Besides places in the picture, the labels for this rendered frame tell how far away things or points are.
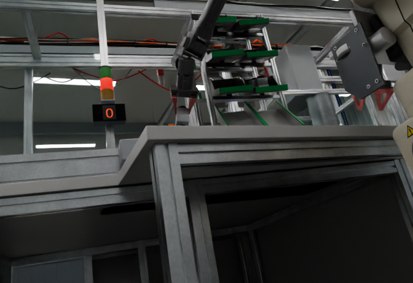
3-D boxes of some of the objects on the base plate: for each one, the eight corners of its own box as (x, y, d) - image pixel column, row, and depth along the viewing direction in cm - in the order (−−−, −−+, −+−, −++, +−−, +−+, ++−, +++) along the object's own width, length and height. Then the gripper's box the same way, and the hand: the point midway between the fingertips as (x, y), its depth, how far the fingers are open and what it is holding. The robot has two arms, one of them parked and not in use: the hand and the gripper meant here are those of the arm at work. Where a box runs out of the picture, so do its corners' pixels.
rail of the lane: (239, 170, 112) (233, 137, 116) (-112, 203, 85) (-105, 159, 89) (233, 175, 117) (227, 143, 121) (-101, 207, 90) (-95, 166, 93)
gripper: (171, 73, 124) (168, 116, 129) (201, 75, 126) (196, 118, 131) (170, 69, 131) (168, 111, 135) (198, 72, 132) (195, 112, 137)
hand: (182, 112), depth 133 cm, fingers closed on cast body, 4 cm apart
